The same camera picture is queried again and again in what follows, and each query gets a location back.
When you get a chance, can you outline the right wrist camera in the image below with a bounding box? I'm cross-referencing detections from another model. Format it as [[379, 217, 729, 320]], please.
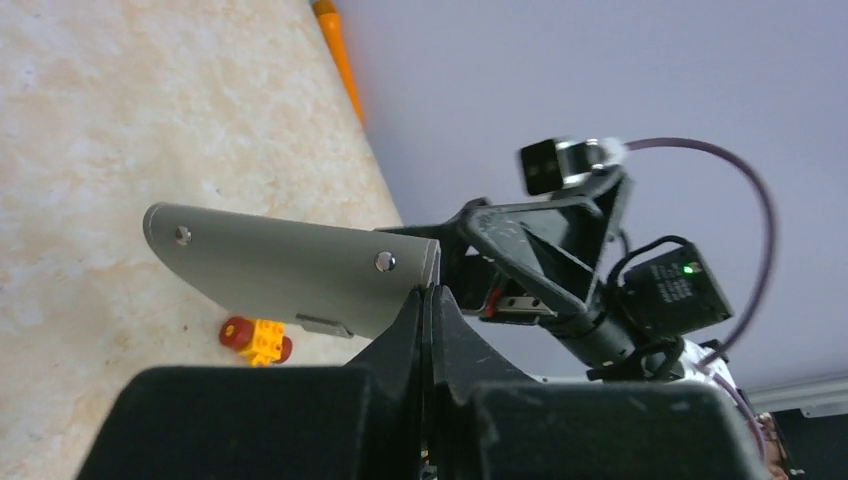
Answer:
[[518, 137, 628, 196]]

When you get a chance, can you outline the orange flashlight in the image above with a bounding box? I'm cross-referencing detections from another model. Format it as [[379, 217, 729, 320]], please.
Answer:
[[310, 0, 365, 125]]

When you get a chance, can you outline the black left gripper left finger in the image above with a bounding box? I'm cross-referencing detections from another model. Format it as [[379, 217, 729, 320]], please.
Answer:
[[78, 291, 424, 479]]

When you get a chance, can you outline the yellow red toy brick car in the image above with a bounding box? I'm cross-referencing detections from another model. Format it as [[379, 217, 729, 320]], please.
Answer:
[[218, 316, 293, 367]]

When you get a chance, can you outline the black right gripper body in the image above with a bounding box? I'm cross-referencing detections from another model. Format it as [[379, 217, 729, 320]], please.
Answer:
[[401, 168, 732, 381]]

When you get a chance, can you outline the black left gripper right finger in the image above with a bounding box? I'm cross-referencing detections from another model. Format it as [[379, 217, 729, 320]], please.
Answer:
[[429, 287, 768, 479]]

